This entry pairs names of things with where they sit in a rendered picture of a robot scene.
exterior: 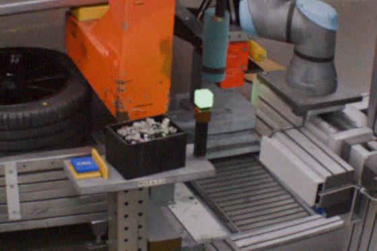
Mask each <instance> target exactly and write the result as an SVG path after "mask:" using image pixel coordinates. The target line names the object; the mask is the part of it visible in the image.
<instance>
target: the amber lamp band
mask: <svg viewBox="0 0 377 251"><path fill-rule="evenodd" d="M194 119H195V120H196V121H197V122H198V123H204V122H210V121H211V109H209V110H199V109H198V108H197V107H196V106H195V109H194Z"/></svg>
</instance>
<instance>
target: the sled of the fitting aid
mask: <svg viewBox="0 0 377 251"><path fill-rule="evenodd" d="M260 150H261V143H260V142H259V141H257V140H256V139H255V138H254V129H245V130H240V131H230V132H224V133H220V134H214V135H208V136H207V148H206V156H207V159H213V158H217V157H227V156H231V155H236V154H241V153H250V152H255V151H260Z"/></svg>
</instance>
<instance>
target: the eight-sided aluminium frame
mask: <svg viewBox="0 0 377 251"><path fill-rule="evenodd" d="M291 1H293V2H296V1H297V0H291ZM174 14H175V15H176V16H177V17H178V18H180V19H181V20H182V21H183V22H184V23H185V24H186V25H187V26H188V27H189V28H190V29H191V30H192V31H193V32H194V33H195V35H197V36H198V37H199V38H200V39H201V40H203V24H202V23H201V22H200V21H199V20H198V19H197V18H195V16H194V15H193V14H192V13H191V12H190V11H189V10H188V9H187V8H186V7H185V6H184V5H183V4H181V3H180V0H176V2H175V5H174ZM246 40H260V38H257V37H256V36H251V35H248V34H246V33H245V32H244V31H243V29H242V26H230V27H229V35H228V42H231V41H232V42H238V41H246Z"/></svg>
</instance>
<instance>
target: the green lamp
mask: <svg viewBox="0 0 377 251"><path fill-rule="evenodd" d="M212 97H213V95H212V93H211V92H210V91H208V90H207V89H205V90H198V91H196V92H195V104H196V105H197V106H198V107H200V108H204V107H210V106H211V105H212Z"/></svg>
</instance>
